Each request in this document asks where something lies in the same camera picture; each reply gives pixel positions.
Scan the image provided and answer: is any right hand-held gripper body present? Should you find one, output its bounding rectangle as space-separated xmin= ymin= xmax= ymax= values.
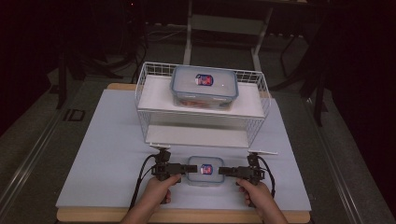
xmin=235 ymin=149 xmax=278 ymax=187

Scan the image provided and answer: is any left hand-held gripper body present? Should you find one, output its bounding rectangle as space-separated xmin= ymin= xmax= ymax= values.
xmin=148 ymin=143 xmax=185 ymax=183

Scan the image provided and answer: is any small clear food container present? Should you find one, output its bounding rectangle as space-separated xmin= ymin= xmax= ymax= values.
xmin=186 ymin=155 xmax=226 ymax=187

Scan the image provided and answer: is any white wire shelf rack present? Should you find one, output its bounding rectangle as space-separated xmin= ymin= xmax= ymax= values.
xmin=134 ymin=61 xmax=273 ymax=149

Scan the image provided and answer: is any large clear food container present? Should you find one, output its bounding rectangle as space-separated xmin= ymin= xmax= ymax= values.
xmin=169 ymin=64 xmax=240 ymax=112

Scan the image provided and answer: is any person's left hand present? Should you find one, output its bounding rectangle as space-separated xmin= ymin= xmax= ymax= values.
xmin=138 ymin=174 xmax=182 ymax=216

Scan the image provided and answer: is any person's right hand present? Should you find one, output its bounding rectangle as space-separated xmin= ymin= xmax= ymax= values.
xmin=235 ymin=178 xmax=279 ymax=217

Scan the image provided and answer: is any wooden table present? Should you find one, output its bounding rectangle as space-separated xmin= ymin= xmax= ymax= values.
xmin=55 ymin=82 xmax=312 ymax=224

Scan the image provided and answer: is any black metal stand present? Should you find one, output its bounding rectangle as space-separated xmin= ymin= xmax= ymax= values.
xmin=312 ymin=59 xmax=329 ymax=127

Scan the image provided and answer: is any black floor plate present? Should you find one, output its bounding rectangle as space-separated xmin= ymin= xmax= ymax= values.
xmin=63 ymin=108 xmax=86 ymax=122

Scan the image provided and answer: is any white metal stand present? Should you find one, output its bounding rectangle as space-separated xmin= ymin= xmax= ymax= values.
xmin=182 ymin=0 xmax=275 ymax=73

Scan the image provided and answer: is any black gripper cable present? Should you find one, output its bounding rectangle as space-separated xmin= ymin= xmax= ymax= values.
xmin=128 ymin=153 xmax=161 ymax=211
xmin=256 ymin=155 xmax=276 ymax=199

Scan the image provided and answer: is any metal floor rail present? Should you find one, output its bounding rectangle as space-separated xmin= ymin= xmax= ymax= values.
xmin=301 ymin=97 xmax=370 ymax=224
xmin=0 ymin=106 xmax=64 ymax=213

